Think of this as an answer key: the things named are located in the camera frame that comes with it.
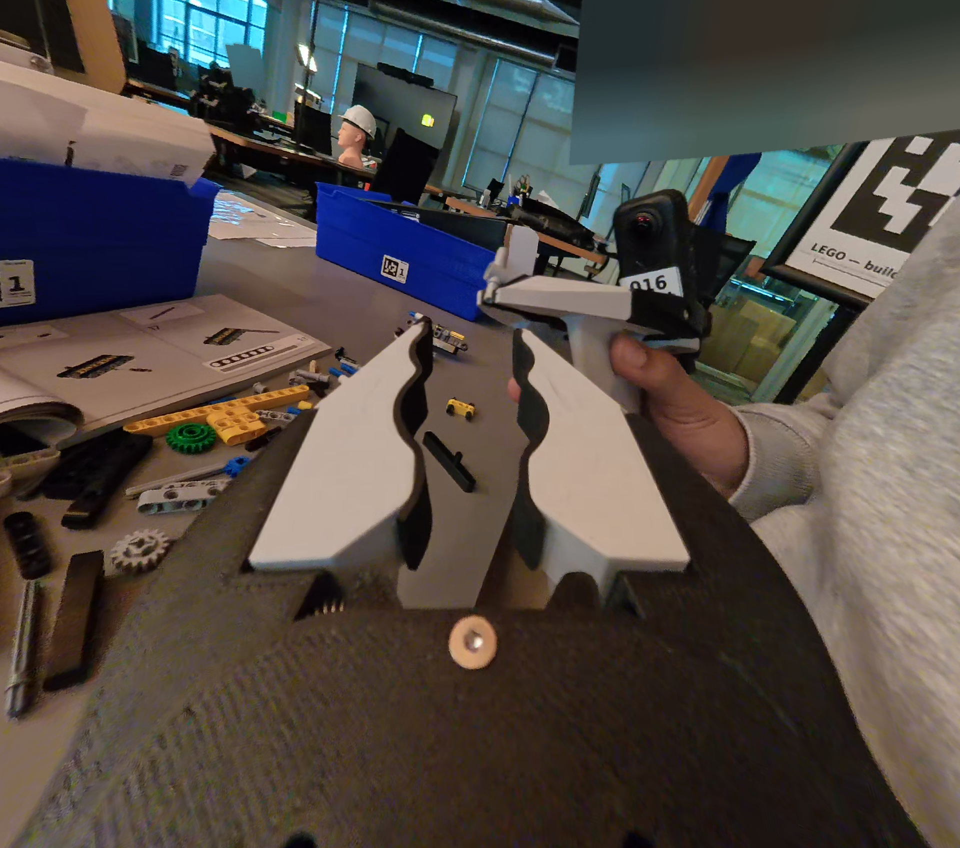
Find person's right hand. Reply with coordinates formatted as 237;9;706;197
609;335;751;498

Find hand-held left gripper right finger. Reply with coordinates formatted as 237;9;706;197
510;327;693;602

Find framed marker sign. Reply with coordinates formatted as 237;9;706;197
759;135;960;311

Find short black lego beam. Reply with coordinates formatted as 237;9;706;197
42;549;107;692

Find grey lego liftarm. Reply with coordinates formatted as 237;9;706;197
135;477;231;516

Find black lego worm gear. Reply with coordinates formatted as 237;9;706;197
3;510;54;580

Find light grey long lego beam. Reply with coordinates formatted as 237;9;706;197
0;446;63;489

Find black LEGO beams at left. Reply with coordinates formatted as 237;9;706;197
36;428;156;531

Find blue bin with marker tag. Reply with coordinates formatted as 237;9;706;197
0;156;224;328

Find yellow T-shaped lego beam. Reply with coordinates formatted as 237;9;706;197
122;383;312;447

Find small mixed lego assembly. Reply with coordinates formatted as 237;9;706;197
407;310;471;356

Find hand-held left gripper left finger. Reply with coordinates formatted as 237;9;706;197
247;317;438;573

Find thick grey lego axle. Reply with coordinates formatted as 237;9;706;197
3;578;44;719

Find person's right forearm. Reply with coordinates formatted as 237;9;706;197
729;199;960;848

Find small grey lego connector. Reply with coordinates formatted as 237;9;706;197
482;250;520;302

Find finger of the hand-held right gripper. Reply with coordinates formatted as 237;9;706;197
507;227;541;281
478;272;636;329

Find flat black lego piece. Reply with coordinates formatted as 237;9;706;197
421;429;478;494

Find black monitor back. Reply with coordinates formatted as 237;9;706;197
370;128;441;205

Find grey lego gear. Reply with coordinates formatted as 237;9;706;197
109;528;174;576

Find open instruction booklet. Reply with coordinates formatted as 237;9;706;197
0;293;333;448

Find green lego gear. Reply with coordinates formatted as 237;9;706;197
164;421;219;456

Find cluster of small lego pins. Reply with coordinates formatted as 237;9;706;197
253;345;363;401

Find cardboard boxes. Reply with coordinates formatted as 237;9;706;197
703;299;810;386

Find blue bin with black contents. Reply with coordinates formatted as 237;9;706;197
314;181;520;323

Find large black monitor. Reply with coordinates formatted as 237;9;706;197
352;62;459;152

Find mannequin head with hard hat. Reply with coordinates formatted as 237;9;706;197
335;104;379;169

